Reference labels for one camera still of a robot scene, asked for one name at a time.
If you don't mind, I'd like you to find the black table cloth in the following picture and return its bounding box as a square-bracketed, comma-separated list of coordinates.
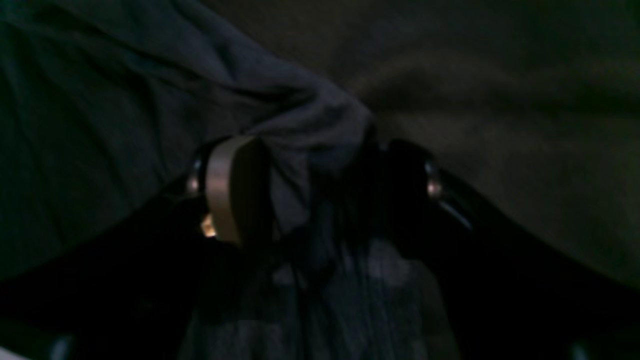
[206, 0, 640, 289]

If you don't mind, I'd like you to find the dark grey long-sleeve T-shirt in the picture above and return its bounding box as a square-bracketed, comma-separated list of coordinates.
[1, 0, 460, 360]

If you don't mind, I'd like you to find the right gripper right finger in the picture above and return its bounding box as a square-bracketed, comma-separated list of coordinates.
[385, 140, 639, 360]

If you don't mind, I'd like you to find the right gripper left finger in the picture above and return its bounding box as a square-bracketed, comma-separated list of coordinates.
[1, 136, 273, 360]

